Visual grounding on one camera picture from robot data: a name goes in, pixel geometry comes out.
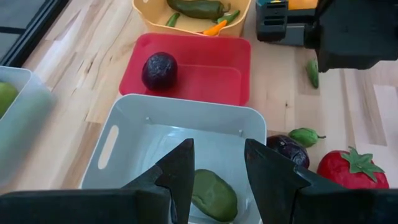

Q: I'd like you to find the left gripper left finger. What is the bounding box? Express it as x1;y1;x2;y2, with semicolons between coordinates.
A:
121;138;195;224

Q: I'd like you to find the light green cucumber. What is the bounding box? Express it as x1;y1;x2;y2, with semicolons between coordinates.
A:
0;81;19;119

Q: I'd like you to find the frosted translucent plastic container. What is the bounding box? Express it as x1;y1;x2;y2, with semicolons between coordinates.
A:
0;65;58;189

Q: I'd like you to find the yellow plastic basket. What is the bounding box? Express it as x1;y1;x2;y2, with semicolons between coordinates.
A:
132;0;252;38

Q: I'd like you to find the dark green avocado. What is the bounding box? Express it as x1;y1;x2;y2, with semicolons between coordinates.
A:
191;169;239;223

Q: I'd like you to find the green pea pod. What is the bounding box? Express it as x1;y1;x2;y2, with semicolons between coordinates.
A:
305;57;320;90

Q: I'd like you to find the small green chili pepper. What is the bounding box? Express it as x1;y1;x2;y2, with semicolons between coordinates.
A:
216;9;241;25
164;12;181;28

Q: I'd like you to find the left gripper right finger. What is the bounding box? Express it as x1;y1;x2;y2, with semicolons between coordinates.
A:
244;139;345;224

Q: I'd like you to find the purple plum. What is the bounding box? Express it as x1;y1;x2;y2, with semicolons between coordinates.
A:
141;51;179;91

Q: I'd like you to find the light grey plastic basket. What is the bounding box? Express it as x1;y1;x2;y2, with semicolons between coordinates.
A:
79;93;268;224

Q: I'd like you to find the dark purple eggplant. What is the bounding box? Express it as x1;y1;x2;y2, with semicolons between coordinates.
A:
266;134;311;170

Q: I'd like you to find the small orange toy vegetable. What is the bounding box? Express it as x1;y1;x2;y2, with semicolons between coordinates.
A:
202;19;228;37

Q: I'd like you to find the black aluminium table frame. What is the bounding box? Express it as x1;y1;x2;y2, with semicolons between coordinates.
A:
0;0;71;68

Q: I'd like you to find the red plastic basket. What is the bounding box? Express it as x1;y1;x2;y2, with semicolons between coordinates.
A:
118;32;252;107

